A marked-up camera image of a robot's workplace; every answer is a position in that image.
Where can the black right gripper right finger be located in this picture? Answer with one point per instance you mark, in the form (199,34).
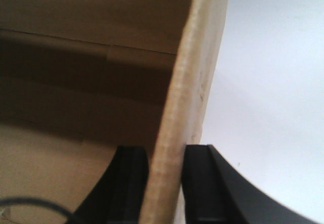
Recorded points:
(214,192)

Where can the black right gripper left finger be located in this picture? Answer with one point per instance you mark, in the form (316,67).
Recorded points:
(117,196)

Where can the brown cardboard box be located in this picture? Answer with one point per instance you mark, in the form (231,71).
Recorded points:
(79,78)

